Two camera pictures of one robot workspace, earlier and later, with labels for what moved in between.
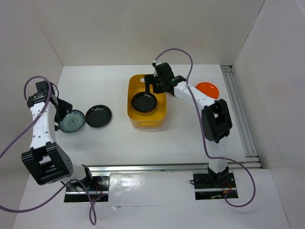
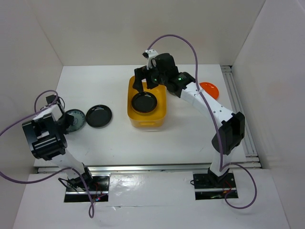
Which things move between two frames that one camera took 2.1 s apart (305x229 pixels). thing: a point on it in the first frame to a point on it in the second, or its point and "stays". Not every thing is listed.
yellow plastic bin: x=154 y=119 stays
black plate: x=143 y=102 stays
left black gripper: x=65 y=108 to x=69 y=120
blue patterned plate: x=72 y=122 stays
